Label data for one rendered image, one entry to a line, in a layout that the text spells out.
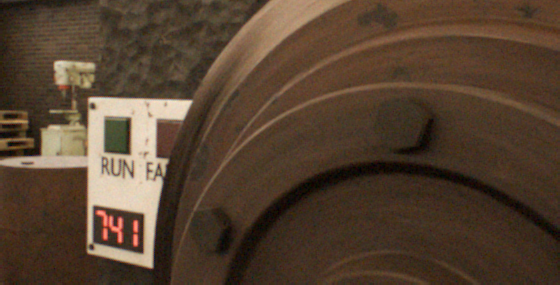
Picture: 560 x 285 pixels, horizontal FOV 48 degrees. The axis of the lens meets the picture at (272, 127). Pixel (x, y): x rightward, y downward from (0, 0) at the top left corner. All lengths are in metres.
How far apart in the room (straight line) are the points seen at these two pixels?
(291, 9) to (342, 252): 0.17
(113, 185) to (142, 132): 0.08
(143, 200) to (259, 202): 0.38
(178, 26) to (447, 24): 0.39
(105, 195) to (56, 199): 2.41
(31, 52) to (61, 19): 0.93
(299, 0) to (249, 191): 0.14
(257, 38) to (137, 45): 0.31
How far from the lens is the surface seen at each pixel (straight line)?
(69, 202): 3.15
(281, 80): 0.39
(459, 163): 0.27
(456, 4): 0.34
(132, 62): 0.72
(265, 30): 0.42
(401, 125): 0.27
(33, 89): 11.19
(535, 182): 0.26
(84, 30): 10.22
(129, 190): 0.70
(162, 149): 0.65
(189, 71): 0.66
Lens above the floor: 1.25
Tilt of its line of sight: 3 degrees down
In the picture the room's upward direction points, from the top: 1 degrees clockwise
